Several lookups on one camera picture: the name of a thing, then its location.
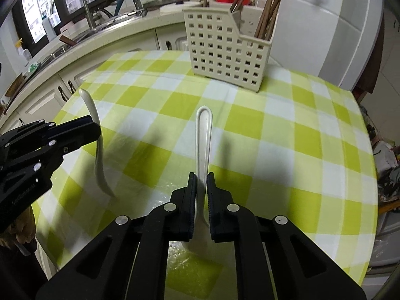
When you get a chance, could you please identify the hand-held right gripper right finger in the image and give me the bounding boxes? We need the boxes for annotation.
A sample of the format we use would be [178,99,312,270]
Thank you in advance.
[206,171,368,300]

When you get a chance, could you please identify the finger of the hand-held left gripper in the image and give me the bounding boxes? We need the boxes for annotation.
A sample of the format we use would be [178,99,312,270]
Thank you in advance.
[0,123,102,234]
[0,115,95,161]

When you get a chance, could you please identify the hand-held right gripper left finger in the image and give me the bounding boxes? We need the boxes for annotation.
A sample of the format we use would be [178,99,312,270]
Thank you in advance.
[36,172,198,300]

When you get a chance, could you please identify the white ceramic spoon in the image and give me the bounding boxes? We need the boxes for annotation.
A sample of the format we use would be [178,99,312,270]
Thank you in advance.
[78,88,119,198]
[181,105,214,254]

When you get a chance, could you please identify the cream perforated utensil basket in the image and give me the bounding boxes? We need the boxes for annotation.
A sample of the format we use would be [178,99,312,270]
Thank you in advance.
[183,1,280,94]

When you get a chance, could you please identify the person's left hand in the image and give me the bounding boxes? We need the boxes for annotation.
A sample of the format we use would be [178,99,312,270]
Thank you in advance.
[0,205,37,248]

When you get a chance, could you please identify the white bottle yellow cap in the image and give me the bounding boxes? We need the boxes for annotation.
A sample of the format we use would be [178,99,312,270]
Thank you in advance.
[17,39,34,62]

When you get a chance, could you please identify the green checked tablecloth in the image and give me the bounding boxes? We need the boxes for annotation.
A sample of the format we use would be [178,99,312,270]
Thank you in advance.
[31,50,380,300]

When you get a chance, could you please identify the white soap bottle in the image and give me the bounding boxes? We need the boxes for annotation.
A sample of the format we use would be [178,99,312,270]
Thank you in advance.
[42,15,57,42]

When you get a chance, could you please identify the white kitchen counter cabinets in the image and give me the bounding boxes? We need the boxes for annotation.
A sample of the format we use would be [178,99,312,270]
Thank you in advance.
[0,9,195,132]

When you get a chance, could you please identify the tall curved steel faucet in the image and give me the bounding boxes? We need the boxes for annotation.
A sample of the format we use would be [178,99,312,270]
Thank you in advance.
[50,0,95,31]

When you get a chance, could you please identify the pile of mixed clutter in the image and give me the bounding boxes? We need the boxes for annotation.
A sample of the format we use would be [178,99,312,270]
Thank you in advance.
[370,137,400,201]

